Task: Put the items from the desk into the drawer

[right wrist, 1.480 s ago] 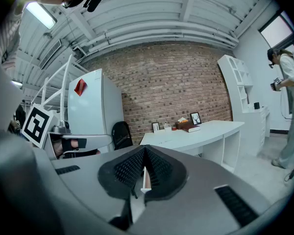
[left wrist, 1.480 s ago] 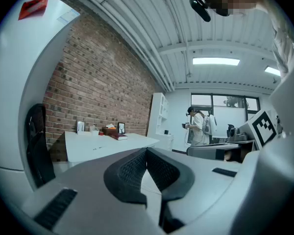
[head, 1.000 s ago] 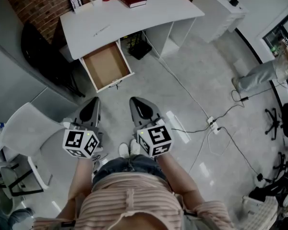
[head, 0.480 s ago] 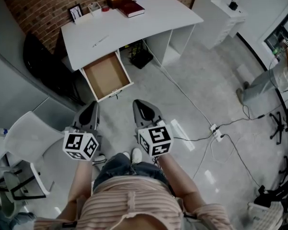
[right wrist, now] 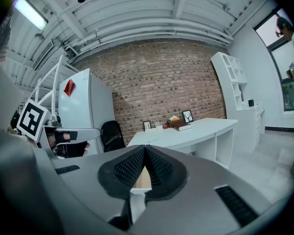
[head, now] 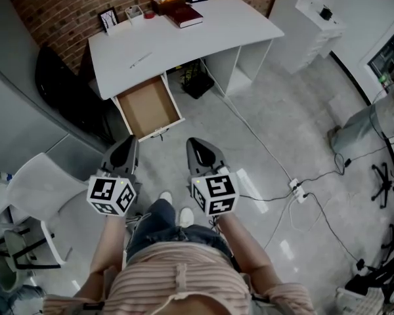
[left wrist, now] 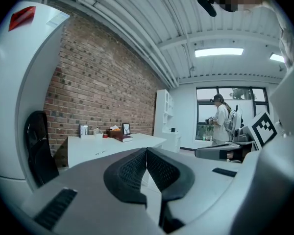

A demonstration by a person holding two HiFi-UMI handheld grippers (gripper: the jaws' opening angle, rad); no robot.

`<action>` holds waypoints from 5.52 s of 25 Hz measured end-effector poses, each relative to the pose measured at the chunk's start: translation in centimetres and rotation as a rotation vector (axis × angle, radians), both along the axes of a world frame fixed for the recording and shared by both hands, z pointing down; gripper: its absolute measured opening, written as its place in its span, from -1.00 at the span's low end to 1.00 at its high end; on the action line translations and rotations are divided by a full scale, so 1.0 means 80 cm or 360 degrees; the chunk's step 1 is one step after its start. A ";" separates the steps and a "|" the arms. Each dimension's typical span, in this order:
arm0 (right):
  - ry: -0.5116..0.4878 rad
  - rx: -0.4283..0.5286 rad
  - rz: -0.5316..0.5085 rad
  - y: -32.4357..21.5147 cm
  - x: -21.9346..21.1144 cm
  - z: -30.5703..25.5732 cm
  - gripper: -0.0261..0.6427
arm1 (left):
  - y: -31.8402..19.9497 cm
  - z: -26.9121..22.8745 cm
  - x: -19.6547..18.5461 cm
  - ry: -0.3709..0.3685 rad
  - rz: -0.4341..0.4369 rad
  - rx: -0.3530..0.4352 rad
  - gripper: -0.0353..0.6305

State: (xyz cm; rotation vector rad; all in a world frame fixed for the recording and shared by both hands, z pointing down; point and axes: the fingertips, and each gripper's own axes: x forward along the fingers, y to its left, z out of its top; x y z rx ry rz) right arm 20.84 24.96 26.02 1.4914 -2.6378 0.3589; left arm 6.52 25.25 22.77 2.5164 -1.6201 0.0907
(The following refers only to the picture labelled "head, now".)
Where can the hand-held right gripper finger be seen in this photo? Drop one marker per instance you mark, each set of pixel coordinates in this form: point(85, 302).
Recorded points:
point(215, 159)
point(192, 162)

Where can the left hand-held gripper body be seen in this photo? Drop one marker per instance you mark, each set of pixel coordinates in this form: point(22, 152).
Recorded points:
point(110, 195)

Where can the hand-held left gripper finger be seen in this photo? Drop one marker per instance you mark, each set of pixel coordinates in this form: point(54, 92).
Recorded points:
point(131, 162)
point(110, 161)

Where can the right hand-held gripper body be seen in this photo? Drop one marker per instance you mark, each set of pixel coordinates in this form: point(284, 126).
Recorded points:
point(216, 194)

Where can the white drawer with brown bottom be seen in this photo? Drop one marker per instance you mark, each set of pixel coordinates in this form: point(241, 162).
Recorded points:
point(149, 105)

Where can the silver pen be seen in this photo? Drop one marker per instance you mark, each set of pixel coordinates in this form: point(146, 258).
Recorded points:
point(140, 60)

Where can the person's right forearm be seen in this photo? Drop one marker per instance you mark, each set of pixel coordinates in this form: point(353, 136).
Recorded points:
point(246, 248)

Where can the person's left forearm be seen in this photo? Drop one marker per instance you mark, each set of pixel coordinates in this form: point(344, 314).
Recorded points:
point(108, 241)

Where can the white desk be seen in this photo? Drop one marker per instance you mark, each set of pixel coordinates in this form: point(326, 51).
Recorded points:
point(170, 48)

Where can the black office chair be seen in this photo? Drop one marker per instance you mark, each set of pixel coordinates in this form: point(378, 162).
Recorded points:
point(385, 179)

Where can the person's right white shoe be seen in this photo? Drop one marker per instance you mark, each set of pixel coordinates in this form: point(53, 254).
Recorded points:
point(186, 217)

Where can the person's white shoe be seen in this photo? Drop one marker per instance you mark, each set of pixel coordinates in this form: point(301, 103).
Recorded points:
point(186, 217)
point(166, 197)

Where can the person's left white shoe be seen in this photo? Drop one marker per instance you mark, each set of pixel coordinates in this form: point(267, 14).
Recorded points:
point(166, 197)

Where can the person's blue jeans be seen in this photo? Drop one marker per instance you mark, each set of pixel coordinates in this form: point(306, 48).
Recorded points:
point(161, 228)

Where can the white plastic chair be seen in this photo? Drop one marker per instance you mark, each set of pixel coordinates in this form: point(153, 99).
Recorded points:
point(46, 192)

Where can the white power strip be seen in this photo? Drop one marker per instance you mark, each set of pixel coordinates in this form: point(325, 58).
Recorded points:
point(298, 190)

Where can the person's striped shirt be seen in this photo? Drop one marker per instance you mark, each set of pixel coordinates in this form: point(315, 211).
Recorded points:
point(184, 284)

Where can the grey cabinet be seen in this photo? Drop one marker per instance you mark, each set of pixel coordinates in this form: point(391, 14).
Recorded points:
point(16, 120)

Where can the dark red book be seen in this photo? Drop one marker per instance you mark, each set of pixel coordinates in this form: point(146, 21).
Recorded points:
point(184, 15)

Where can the white pen holder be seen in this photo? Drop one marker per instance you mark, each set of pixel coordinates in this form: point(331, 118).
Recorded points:
point(134, 14)

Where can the red tape roll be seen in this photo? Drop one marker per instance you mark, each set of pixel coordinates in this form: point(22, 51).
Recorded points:
point(149, 15)

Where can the wooden tissue box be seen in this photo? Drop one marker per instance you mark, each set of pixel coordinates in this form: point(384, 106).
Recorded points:
point(164, 4)

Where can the white shelf unit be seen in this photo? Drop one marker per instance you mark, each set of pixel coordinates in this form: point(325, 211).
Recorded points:
point(318, 34)

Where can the small black box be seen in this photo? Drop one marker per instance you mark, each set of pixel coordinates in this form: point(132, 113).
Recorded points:
point(325, 12)

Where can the window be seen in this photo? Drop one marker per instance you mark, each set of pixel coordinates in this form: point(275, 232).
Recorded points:
point(389, 64)

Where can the tree picture frame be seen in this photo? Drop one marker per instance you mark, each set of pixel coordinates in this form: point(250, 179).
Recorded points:
point(108, 19)

